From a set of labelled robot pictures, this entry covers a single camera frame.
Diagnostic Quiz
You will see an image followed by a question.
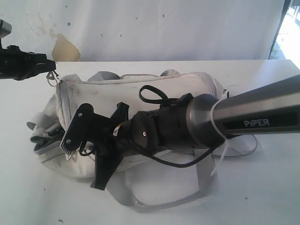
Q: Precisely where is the dark window frame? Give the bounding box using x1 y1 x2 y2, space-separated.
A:
269 0 300 62

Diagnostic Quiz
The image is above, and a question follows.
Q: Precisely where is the white canvas zipper bag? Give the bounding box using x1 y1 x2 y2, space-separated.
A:
27 70 258 211

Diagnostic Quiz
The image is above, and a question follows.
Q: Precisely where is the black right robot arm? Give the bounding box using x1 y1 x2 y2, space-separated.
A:
92 76 300 190

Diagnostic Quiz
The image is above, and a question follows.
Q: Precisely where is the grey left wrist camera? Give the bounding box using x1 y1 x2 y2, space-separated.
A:
0 19 12 39

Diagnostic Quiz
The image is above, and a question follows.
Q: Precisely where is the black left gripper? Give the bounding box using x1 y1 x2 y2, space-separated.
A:
0 45 56 81

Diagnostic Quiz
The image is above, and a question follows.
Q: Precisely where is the metal zipper pull ring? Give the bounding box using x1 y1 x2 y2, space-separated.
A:
45 70 63 86

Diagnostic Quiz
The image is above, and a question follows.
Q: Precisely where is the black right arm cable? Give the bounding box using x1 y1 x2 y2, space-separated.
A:
78 85 213 169

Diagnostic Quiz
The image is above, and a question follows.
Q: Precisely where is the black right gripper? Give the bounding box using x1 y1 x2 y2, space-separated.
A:
90 102 141 190

